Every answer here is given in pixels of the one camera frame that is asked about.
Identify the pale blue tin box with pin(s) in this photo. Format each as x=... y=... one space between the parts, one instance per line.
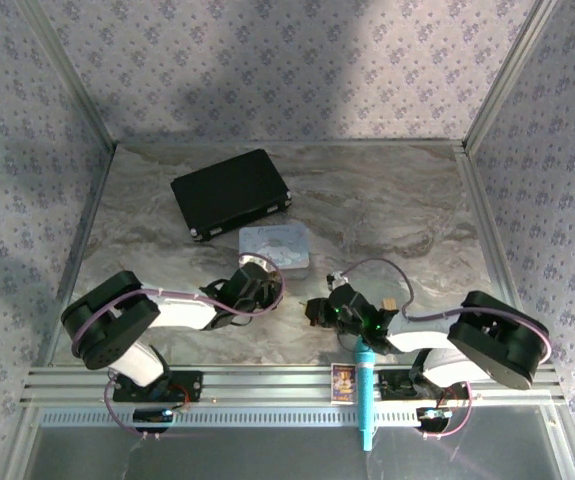
x=282 y=245

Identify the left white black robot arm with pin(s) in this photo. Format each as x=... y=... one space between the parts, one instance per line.
x=177 y=313

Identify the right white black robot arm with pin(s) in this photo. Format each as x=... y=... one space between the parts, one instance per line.
x=492 y=345

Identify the small wooden block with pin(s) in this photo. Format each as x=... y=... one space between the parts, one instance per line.
x=390 y=304

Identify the small picture card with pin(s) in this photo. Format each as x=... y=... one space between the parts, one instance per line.
x=343 y=385

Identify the blue toy microphone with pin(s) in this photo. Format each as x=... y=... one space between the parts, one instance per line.
x=365 y=395

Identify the black hard case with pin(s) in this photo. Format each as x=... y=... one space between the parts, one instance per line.
x=229 y=192

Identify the small black electronics board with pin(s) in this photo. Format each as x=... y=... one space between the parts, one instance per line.
x=434 y=416
x=153 y=416

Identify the grey metal panel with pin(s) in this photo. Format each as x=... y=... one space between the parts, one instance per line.
x=267 y=455

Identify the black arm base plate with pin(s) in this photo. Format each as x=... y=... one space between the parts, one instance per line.
x=397 y=387
x=187 y=387

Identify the aluminium front rail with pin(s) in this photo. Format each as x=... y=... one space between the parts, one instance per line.
x=267 y=382

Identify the aluminium side rail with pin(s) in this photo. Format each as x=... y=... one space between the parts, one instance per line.
x=487 y=240
x=74 y=260

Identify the aluminium corner post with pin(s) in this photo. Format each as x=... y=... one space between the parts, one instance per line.
x=512 y=75
x=67 y=75

